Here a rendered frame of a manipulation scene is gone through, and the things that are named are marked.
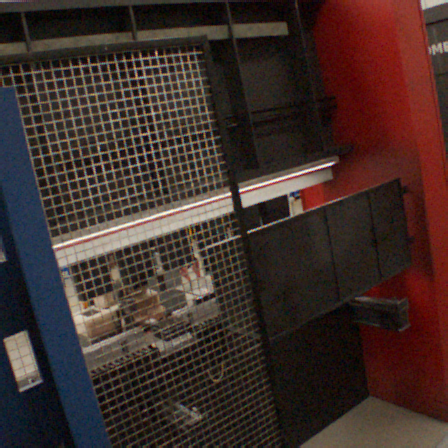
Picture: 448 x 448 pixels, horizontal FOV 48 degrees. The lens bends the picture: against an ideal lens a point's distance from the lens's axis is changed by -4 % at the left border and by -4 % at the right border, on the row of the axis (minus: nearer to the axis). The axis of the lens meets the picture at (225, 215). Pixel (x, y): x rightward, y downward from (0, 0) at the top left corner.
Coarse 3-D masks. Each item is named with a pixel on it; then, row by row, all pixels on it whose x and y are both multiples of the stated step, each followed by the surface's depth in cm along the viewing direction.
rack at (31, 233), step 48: (0, 96) 17; (0, 144) 17; (0, 192) 19; (0, 240) 19; (48, 240) 18; (0, 288) 19; (48, 288) 18; (0, 336) 19; (48, 336) 18; (0, 384) 19; (48, 384) 20; (0, 432) 18; (48, 432) 20; (96, 432) 19
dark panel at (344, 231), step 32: (384, 192) 236; (288, 224) 202; (320, 224) 212; (352, 224) 223; (384, 224) 237; (224, 256) 184; (256, 256) 193; (288, 256) 202; (320, 256) 212; (352, 256) 224; (384, 256) 237; (224, 288) 184; (288, 288) 202; (320, 288) 213; (352, 288) 224; (224, 320) 184; (288, 320) 203
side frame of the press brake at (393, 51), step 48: (336, 0) 249; (384, 0) 228; (336, 48) 257; (384, 48) 235; (336, 96) 266; (384, 96) 242; (432, 96) 245; (336, 144) 275; (384, 144) 250; (432, 144) 245; (336, 192) 284; (432, 192) 245; (432, 240) 245; (384, 288) 274; (432, 288) 249; (384, 336) 282; (432, 336) 256; (384, 384) 291; (432, 384) 263
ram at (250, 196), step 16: (288, 176) 265; (304, 176) 271; (320, 176) 278; (240, 192) 247; (256, 192) 253; (272, 192) 258; (288, 192) 265; (192, 208) 232; (208, 208) 237; (224, 208) 242; (144, 224) 218; (160, 224) 222; (96, 240) 206; (112, 240) 210; (128, 240) 214; (80, 256) 202
